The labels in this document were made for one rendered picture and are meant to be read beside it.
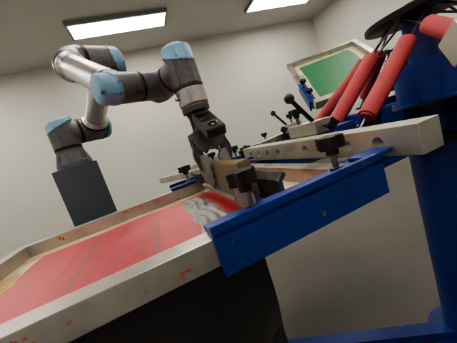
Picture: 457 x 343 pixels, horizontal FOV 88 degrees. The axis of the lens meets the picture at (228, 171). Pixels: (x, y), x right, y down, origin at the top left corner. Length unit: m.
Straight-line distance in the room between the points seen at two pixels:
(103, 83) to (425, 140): 0.62
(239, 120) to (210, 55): 1.32
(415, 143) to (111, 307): 0.47
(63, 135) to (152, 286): 1.05
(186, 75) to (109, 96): 0.18
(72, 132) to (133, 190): 3.19
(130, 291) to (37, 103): 4.52
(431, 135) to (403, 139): 0.03
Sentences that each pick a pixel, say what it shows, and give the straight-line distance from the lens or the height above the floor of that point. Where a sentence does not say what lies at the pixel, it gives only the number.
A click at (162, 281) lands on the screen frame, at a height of 0.97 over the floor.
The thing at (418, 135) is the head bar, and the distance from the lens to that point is 0.45.
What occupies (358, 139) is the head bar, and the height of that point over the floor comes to 1.03.
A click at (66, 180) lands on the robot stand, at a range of 1.25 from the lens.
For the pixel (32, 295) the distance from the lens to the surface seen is 0.58.
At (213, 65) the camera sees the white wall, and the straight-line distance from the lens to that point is 4.91.
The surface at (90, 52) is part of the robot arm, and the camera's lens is 1.01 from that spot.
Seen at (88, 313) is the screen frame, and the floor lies 0.97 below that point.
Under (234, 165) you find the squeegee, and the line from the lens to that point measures 0.43.
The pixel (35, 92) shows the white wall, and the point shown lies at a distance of 4.80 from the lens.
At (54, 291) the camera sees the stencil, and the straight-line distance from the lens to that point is 0.53.
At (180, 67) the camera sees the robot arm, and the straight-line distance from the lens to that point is 0.62.
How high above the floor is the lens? 1.11
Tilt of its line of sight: 8 degrees down
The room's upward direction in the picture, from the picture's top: 18 degrees counter-clockwise
